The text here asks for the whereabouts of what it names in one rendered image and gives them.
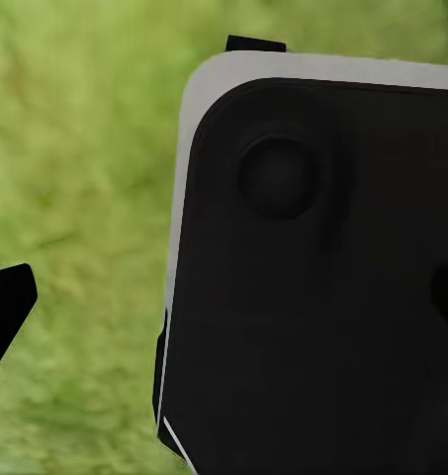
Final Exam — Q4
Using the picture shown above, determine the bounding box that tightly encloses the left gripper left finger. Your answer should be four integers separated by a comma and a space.
0, 263, 38, 360

